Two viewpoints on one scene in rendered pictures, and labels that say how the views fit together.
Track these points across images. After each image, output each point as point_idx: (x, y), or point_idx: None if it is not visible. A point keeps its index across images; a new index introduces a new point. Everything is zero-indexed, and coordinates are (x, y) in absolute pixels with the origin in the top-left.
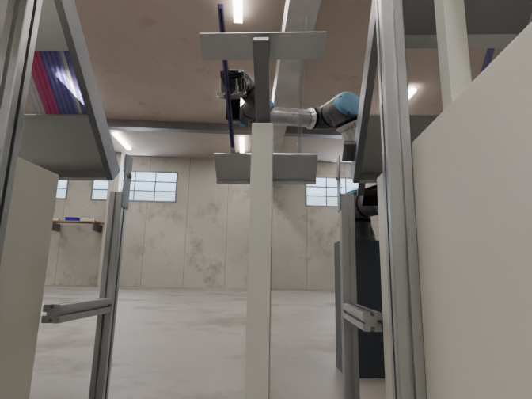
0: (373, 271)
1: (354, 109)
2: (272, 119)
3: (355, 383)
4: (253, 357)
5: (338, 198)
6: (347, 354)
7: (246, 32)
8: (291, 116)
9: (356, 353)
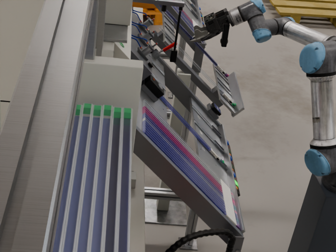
0: (313, 212)
1: (306, 66)
2: (291, 38)
3: (187, 228)
4: None
5: None
6: (189, 214)
7: (162, 21)
8: (304, 42)
9: (189, 216)
